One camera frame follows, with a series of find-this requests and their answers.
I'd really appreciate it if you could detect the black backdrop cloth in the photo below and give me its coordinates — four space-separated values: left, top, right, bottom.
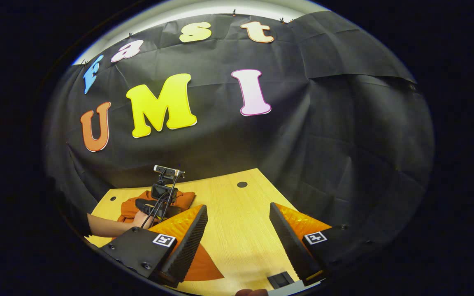
44 10 435 264

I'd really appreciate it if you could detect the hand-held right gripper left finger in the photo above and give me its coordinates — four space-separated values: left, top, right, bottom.
99 204 209 288

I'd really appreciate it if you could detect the orange button-up garment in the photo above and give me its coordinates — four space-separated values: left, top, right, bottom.
116 190 225 282

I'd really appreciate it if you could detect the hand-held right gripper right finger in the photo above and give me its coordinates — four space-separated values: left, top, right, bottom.
269 202 381 287

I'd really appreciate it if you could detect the black cable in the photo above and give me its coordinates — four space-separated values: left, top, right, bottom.
140 175 180 229

